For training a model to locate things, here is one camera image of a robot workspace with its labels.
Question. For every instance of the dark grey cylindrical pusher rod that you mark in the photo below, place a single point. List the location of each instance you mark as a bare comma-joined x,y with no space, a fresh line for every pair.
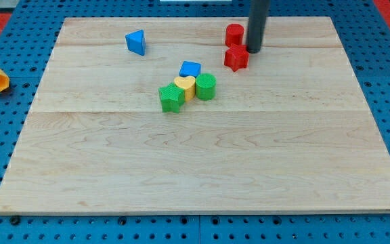
257,17

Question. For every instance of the red star block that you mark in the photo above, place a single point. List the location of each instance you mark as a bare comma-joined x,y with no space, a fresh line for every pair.
236,57

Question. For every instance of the green star block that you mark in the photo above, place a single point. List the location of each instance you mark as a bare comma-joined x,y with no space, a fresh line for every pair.
171,97

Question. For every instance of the blue triangle block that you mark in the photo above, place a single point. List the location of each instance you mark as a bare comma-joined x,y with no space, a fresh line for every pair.
136,42

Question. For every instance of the red cylinder block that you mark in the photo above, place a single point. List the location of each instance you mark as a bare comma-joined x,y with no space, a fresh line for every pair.
234,34

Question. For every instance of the blue cube block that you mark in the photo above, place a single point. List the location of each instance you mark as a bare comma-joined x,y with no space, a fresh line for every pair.
189,68

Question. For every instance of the green cylinder block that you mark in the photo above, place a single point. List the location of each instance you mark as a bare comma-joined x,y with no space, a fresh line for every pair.
205,86

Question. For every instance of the yellow heart block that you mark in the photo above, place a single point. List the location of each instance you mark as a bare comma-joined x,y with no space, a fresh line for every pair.
188,84

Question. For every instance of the light wooden board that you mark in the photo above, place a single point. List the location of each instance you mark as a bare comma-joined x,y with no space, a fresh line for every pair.
290,134

